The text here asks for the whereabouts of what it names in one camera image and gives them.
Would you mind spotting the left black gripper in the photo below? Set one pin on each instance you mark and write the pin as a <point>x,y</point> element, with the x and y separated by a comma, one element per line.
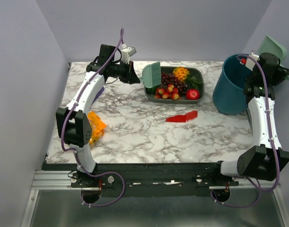
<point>130,76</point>

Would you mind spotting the mint green hand brush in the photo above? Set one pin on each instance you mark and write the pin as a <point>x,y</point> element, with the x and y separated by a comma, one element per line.
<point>151,75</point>

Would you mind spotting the red paper scrap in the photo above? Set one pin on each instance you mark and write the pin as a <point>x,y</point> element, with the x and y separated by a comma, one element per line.
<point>183,117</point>

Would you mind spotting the mint green dustpan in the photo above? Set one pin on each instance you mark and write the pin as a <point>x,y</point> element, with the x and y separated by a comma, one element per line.
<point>273,48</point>

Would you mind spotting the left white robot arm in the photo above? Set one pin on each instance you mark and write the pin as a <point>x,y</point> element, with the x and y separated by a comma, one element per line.
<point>73,125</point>

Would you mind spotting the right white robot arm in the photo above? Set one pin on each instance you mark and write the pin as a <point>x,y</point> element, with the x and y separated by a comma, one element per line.
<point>247,83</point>

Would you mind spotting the orange pineapple toy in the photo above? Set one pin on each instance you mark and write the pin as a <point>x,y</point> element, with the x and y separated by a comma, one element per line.
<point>181,73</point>

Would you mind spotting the purple grape bunch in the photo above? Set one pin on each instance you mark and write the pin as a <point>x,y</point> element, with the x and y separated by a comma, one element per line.
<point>170,80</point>

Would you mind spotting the orange snack bag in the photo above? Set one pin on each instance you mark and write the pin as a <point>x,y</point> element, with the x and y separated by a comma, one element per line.
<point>97,128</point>

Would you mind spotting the red apple front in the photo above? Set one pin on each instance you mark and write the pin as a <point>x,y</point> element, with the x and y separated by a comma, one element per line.
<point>192,94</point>

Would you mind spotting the teal plastic waste bin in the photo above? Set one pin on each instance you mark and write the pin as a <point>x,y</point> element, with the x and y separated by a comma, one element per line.
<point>228,96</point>

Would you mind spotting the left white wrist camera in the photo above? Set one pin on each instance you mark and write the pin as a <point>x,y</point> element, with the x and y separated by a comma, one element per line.
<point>127,53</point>

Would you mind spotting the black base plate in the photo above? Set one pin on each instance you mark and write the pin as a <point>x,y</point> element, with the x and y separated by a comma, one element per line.
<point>146,180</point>

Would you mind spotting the aluminium rail frame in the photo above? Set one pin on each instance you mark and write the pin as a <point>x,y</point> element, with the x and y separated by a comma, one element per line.
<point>53,202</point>

